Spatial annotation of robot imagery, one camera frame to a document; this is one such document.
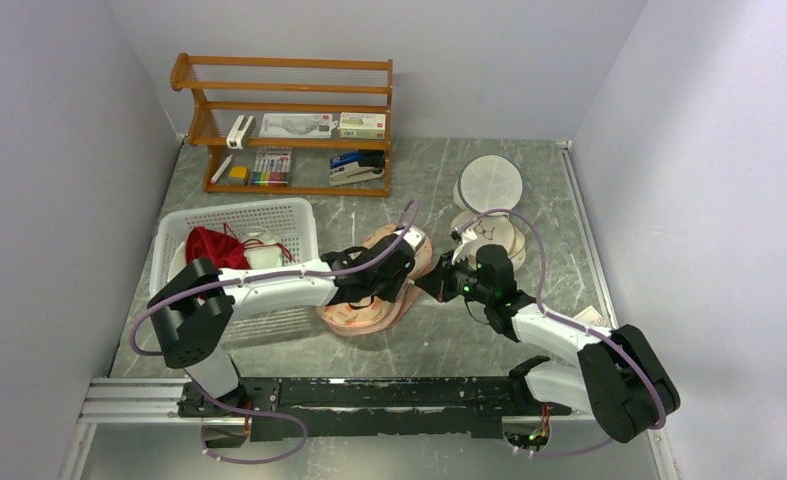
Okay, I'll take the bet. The blue black stapler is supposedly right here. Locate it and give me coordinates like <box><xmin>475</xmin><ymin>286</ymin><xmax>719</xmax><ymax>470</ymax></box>
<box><xmin>329</xmin><ymin>150</ymin><xmax>386</xmax><ymax>186</ymax></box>

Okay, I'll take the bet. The white handheld device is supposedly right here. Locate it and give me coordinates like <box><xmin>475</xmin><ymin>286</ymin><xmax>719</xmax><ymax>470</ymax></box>
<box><xmin>226</xmin><ymin>114</ymin><xmax>256</xmax><ymax>150</ymax></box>

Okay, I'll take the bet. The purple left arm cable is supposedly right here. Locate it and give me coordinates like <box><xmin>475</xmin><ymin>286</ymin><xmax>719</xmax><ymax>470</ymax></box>
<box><xmin>131</xmin><ymin>198</ymin><xmax>421</xmax><ymax>358</ymax></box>

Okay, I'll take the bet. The small white red box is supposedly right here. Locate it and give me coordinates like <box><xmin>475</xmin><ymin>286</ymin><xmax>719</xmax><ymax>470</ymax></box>
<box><xmin>573</xmin><ymin>305</ymin><xmax>610</xmax><ymax>327</ymax></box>

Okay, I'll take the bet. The beige round laundry bag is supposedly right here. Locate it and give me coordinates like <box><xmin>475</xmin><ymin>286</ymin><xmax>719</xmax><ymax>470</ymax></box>
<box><xmin>451</xmin><ymin>212</ymin><xmax>527</xmax><ymax>271</ymax></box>

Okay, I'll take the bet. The white plastic basket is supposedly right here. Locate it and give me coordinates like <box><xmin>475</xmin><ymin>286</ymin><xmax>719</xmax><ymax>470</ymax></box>
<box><xmin>149</xmin><ymin>197</ymin><xmax>321</xmax><ymax>329</ymax></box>

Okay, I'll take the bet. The white marker pen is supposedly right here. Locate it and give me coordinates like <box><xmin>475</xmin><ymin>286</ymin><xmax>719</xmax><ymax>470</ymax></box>
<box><xmin>209</xmin><ymin>154</ymin><xmax>233</xmax><ymax>185</ymax></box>

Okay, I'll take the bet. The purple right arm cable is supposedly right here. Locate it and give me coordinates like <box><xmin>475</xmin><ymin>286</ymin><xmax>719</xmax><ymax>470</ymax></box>
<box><xmin>451</xmin><ymin>208</ymin><xmax>669</xmax><ymax>460</ymax></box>

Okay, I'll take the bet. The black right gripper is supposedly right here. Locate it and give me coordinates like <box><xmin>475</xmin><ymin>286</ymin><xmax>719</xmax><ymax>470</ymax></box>
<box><xmin>415</xmin><ymin>249</ymin><xmax>493</xmax><ymax>305</ymax></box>

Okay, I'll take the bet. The orange wooden shelf rack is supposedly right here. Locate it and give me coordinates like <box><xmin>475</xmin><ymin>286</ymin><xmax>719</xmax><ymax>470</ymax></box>
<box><xmin>170</xmin><ymin>52</ymin><xmax>394</xmax><ymax>176</ymax></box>

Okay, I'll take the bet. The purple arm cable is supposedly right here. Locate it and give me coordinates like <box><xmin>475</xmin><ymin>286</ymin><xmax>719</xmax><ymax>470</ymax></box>
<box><xmin>131</xmin><ymin>198</ymin><xmax>421</xmax><ymax>358</ymax></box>
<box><xmin>451</xmin><ymin>208</ymin><xmax>669</xmax><ymax>460</ymax></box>

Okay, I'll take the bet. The coloured marker pen set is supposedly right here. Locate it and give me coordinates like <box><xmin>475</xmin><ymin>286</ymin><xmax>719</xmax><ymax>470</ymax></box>
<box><xmin>249</xmin><ymin>147</ymin><xmax>292</xmax><ymax>187</ymax></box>

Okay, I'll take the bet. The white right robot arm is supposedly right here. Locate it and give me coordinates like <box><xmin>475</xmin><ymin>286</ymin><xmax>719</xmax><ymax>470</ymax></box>
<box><xmin>415</xmin><ymin>245</ymin><xmax>681</xmax><ymax>443</ymax></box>

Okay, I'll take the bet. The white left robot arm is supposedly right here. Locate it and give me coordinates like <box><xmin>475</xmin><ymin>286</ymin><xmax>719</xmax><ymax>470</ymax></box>
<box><xmin>146</xmin><ymin>235</ymin><xmax>422</xmax><ymax>416</ymax></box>

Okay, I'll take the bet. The white round mesh laundry bag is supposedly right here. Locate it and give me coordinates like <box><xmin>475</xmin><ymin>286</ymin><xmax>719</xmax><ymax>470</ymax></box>
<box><xmin>452</xmin><ymin>154</ymin><xmax>523</xmax><ymax>213</ymax></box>

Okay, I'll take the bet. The white green box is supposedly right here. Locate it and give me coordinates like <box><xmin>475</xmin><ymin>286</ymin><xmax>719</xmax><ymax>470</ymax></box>
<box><xmin>338</xmin><ymin>112</ymin><xmax>387</xmax><ymax>140</ymax></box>

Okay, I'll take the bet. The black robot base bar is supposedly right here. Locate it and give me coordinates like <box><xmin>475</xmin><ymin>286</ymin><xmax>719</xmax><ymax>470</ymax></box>
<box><xmin>177</xmin><ymin>376</ymin><xmax>572</xmax><ymax>441</ymax></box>

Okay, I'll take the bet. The clear plastic package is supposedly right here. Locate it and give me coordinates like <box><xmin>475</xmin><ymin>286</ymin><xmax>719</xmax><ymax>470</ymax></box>
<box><xmin>258</xmin><ymin>113</ymin><xmax>338</xmax><ymax>139</ymax></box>

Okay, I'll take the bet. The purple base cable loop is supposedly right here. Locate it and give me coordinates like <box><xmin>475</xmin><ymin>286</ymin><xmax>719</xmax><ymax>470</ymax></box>
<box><xmin>198</xmin><ymin>404</ymin><xmax>311</xmax><ymax>465</ymax></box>

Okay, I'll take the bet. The floral peach laundry bag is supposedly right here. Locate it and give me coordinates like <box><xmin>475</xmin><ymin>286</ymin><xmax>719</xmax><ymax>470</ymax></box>
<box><xmin>316</xmin><ymin>227</ymin><xmax>433</xmax><ymax>336</ymax></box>

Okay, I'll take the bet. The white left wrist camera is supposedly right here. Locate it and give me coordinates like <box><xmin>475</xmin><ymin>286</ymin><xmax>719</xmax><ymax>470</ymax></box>
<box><xmin>400</xmin><ymin>226</ymin><xmax>428</xmax><ymax>255</ymax></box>

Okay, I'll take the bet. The yellow sticky note block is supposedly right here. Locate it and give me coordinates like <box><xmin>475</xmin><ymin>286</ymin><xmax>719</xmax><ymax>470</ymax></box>
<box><xmin>227</xmin><ymin>165</ymin><xmax>250</xmax><ymax>185</ymax></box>

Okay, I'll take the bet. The red bra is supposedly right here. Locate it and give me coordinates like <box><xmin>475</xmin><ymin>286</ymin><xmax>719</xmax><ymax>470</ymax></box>
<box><xmin>184</xmin><ymin>223</ymin><xmax>295</xmax><ymax>272</ymax></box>

